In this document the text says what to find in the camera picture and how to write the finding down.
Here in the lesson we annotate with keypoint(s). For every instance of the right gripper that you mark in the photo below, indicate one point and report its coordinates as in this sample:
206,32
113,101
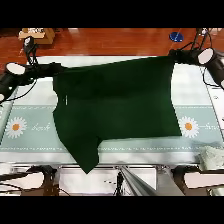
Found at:
181,56

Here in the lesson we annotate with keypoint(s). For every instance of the dark green T-shirt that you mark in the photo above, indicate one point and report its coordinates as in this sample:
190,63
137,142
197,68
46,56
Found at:
116,100

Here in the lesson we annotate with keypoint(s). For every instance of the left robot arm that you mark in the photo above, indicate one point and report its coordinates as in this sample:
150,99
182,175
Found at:
33,70

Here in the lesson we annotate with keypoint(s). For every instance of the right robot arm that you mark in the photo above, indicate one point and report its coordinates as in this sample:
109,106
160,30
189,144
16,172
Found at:
213,65

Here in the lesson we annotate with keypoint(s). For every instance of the blue round disc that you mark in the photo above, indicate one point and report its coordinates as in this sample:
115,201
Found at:
176,36

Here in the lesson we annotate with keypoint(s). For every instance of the pale green garment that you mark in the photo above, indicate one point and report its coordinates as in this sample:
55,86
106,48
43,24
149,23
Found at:
213,156

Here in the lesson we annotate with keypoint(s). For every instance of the cardboard box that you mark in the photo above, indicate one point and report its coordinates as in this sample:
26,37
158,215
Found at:
41,35

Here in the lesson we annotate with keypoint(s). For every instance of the silver frame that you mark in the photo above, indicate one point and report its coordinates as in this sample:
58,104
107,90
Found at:
140,185

